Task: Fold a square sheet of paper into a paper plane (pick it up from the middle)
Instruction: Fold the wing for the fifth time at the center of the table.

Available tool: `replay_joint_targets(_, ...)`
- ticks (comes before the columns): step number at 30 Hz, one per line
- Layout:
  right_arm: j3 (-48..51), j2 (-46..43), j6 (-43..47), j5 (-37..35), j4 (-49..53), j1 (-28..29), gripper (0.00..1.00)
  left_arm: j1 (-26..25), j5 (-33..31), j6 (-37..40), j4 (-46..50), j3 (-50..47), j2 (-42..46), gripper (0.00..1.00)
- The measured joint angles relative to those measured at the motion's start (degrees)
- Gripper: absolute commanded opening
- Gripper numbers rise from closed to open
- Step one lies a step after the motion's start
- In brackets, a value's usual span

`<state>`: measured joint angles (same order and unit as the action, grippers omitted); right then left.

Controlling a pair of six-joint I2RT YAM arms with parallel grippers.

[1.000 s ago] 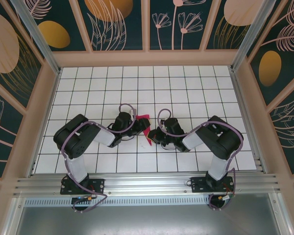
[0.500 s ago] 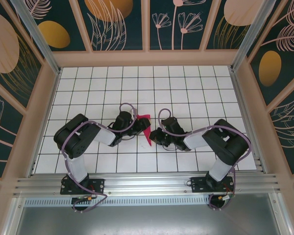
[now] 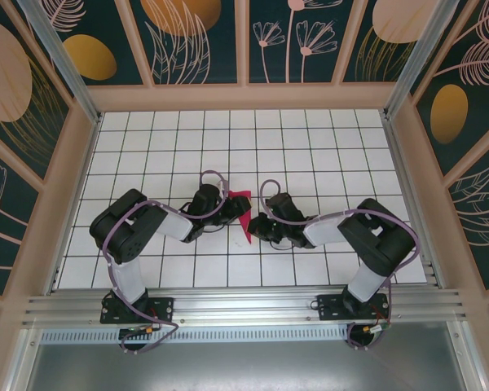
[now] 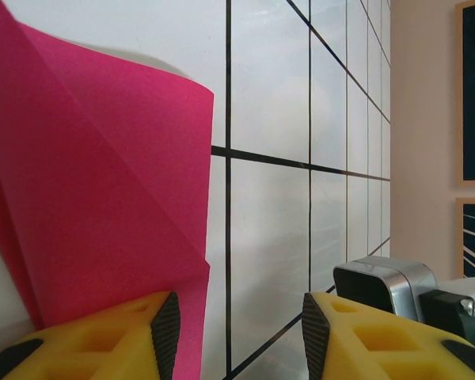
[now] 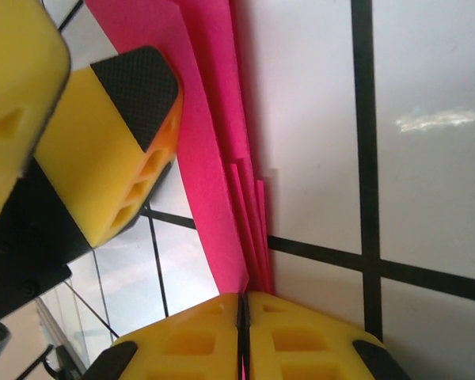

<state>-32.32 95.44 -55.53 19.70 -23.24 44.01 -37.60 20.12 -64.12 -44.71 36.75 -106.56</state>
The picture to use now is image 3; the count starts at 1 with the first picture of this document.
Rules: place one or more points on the pink paper sheet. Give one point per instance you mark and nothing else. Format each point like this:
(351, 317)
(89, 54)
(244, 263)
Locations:
(248, 232)

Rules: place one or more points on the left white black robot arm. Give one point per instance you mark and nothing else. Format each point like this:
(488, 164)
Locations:
(177, 226)

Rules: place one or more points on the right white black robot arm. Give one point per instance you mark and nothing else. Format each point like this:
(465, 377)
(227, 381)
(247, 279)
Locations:
(322, 232)

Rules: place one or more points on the grey sheet metal panel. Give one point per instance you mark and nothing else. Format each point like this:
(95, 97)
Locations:
(244, 366)

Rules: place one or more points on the yellow power connector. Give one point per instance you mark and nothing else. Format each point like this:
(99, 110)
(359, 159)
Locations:
(367, 328)
(149, 330)

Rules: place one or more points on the long aluminium base rail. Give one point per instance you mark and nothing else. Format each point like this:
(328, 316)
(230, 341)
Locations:
(244, 305)

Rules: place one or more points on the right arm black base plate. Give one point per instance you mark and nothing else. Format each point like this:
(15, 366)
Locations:
(328, 309)

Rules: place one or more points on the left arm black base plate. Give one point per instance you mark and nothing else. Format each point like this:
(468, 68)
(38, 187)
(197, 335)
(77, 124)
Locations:
(165, 311)

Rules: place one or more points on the aluminium side rail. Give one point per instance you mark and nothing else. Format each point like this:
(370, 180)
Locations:
(54, 283)
(410, 191)

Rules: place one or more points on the aluminium corner post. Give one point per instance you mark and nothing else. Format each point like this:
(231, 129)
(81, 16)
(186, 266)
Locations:
(419, 53)
(61, 57)

